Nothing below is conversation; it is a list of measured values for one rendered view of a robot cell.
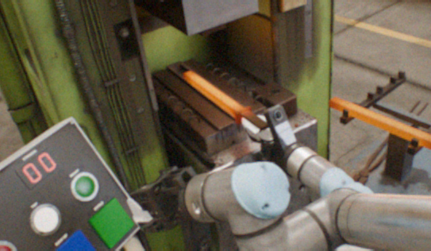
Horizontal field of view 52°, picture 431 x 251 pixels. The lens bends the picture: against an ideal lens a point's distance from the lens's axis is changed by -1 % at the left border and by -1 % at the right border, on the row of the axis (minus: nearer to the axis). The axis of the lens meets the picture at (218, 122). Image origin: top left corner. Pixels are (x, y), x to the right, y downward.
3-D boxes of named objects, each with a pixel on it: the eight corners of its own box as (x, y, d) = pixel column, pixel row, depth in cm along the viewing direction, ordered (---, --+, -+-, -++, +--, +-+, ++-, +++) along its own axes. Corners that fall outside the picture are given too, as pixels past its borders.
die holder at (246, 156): (317, 224, 155) (318, 118, 130) (226, 280, 140) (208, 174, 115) (229, 148, 196) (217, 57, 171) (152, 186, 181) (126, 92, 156)
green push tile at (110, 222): (135, 224, 95) (115, 197, 93) (110, 249, 90) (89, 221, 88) (130, 224, 96) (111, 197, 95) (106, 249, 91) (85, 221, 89)
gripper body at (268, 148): (255, 158, 115) (285, 182, 107) (253, 131, 111) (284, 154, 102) (278, 146, 118) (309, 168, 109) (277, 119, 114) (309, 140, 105)
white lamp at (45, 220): (63, 226, 84) (56, 210, 82) (39, 238, 82) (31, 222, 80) (59, 217, 87) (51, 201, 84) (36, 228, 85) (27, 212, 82)
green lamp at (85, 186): (101, 193, 91) (95, 177, 88) (78, 203, 89) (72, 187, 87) (96, 185, 93) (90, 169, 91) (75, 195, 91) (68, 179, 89)
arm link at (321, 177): (330, 218, 95) (331, 189, 90) (297, 191, 103) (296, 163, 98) (357, 202, 98) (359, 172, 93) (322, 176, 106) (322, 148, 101)
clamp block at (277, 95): (298, 113, 133) (298, 94, 130) (276, 124, 130) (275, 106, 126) (274, 98, 142) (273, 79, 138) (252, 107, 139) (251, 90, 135)
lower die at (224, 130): (267, 129, 129) (265, 104, 124) (208, 157, 121) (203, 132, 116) (195, 77, 159) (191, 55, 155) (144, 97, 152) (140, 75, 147)
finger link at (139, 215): (122, 195, 84) (148, 190, 78) (139, 220, 86) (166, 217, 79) (110, 205, 82) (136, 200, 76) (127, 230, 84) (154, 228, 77)
